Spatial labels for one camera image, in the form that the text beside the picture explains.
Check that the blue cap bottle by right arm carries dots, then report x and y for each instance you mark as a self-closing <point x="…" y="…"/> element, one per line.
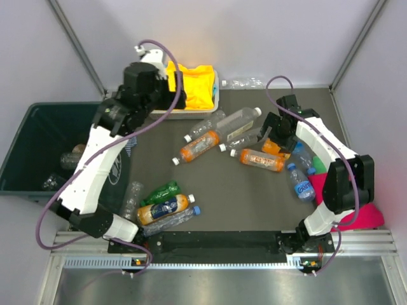
<point x="301" y="154"/>

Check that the dark green plastic bin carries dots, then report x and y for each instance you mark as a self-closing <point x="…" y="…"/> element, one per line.
<point x="47" y="131"/>

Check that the orange bottle with white label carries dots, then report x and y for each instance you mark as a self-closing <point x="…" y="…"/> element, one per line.
<point x="259" y="159"/>

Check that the clear bottle white cap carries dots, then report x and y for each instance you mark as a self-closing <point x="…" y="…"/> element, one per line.
<point x="53" y="183"/>

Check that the clear bottle blue cap front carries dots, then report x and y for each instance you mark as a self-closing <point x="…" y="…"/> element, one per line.
<point x="171" y="221"/>

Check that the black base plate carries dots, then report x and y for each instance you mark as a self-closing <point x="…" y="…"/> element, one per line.
<point x="274" y="241"/>

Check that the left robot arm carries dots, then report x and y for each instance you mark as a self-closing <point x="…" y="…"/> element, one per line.
<point x="117" y="120"/>

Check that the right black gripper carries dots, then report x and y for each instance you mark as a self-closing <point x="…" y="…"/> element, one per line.
<point x="273" y="121"/>

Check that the crushed green bottle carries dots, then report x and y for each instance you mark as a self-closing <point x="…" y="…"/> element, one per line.
<point x="161" y="194"/>

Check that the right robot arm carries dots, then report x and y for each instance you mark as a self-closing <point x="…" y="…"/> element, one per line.
<point x="350" y="180"/>

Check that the green cloth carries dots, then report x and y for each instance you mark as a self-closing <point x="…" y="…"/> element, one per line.
<point x="318" y="165"/>

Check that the white plastic basket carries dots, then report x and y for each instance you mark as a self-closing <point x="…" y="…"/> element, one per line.
<point x="180" y="113"/>

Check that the grey cable duct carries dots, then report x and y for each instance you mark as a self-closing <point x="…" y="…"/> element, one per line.
<point x="77" y="262"/>

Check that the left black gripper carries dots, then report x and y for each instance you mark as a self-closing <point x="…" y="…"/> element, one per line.
<point x="163" y="81"/>

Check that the magenta cloth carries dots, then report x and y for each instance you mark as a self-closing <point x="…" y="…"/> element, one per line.
<point x="369" y="216"/>

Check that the yellow cloth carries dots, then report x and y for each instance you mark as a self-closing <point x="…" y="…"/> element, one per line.
<point x="198" y="86"/>

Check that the clear crushed bottle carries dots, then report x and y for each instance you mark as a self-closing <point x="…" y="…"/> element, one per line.
<point x="70" y="160"/>

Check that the blue striped cloth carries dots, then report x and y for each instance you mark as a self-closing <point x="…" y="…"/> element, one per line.
<point x="130" y="145"/>

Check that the orange bottle with dark label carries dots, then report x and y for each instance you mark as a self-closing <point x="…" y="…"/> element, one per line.
<point x="152" y="213"/>

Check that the blue label bottle right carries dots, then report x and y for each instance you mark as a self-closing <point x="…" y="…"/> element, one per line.
<point x="301" y="184"/>

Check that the clear ribbed bottle middle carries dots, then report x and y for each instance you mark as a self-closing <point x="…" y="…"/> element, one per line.
<point x="246" y="139"/>

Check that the orange bottle tall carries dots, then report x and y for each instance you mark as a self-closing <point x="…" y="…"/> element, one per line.
<point x="197" y="147"/>

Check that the large clear bottle with label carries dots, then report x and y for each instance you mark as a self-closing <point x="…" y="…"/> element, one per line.
<point x="237" y="123"/>

